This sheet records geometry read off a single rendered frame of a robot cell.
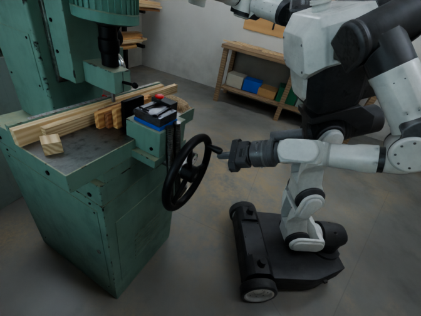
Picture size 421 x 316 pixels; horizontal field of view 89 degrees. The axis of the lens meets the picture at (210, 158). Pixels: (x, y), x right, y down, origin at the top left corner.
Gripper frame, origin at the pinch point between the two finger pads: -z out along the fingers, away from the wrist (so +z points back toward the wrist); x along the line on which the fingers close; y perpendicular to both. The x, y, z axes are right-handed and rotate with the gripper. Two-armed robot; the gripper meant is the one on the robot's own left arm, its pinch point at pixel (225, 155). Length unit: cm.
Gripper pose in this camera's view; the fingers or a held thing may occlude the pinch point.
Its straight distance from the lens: 77.5
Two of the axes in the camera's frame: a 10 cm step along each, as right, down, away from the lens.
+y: -4.9, -4.6, -7.4
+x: 2.1, -8.9, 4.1
